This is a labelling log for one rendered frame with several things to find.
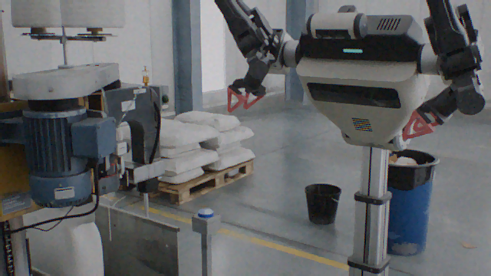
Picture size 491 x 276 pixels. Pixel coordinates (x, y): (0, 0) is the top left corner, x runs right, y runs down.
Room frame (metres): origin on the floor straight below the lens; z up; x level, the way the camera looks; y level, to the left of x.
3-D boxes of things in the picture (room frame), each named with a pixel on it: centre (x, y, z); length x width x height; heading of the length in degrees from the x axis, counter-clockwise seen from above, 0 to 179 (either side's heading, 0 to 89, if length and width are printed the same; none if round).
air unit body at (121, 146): (1.53, 0.41, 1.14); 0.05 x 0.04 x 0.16; 145
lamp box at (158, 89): (1.77, 0.33, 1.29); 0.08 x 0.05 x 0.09; 55
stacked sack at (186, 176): (4.58, 0.80, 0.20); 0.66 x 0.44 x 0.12; 55
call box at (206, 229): (1.78, 0.16, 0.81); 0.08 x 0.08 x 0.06; 55
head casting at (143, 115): (1.72, 0.50, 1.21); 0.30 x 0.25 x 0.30; 55
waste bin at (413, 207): (3.37, -1.06, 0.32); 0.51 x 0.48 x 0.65; 145
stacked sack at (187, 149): (4.60, 0.81, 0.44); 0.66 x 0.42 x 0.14; 49
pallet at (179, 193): (4.88, 0.63, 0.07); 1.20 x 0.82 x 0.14; 147
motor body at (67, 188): (1.26, 0.49, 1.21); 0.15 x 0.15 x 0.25
